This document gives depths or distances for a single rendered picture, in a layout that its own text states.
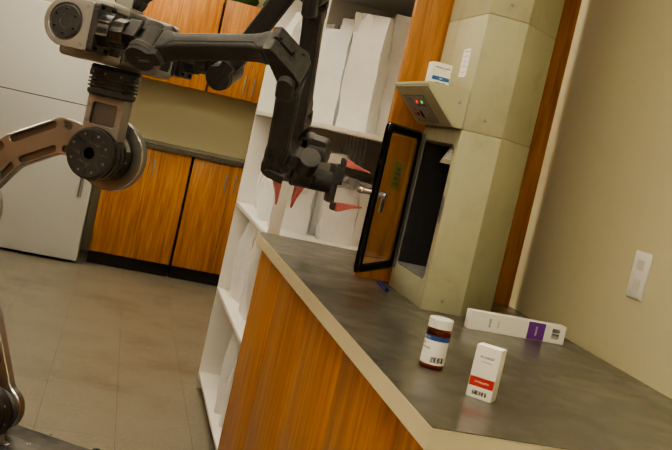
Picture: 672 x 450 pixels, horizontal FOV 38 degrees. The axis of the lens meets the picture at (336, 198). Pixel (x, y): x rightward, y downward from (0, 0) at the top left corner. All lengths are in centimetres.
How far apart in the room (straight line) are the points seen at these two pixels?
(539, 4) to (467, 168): 46
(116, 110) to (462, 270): 102
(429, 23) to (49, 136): 113
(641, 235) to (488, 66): 56
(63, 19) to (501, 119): 112
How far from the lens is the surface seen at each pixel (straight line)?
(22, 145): 294
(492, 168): 254
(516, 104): 258
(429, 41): 286
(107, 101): 272
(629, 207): 255
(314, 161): 249
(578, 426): 172
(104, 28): 244
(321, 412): 223
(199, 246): 748
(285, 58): 222
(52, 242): 735
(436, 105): 251
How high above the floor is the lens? 132
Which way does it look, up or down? 4 degrees down
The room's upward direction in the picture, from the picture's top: 13 degrees clockwise
